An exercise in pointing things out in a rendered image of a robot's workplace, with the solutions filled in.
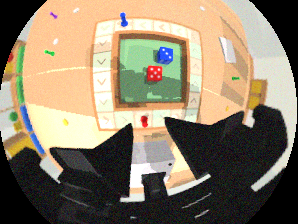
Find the blue die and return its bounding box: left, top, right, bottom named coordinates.
left=157, top=47, right=173, bottom=65

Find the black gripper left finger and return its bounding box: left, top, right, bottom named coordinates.
left=48, top=123, right=133, bottom=198

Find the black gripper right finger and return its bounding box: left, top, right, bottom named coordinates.
left=164, top=111, right=245, bottom=181

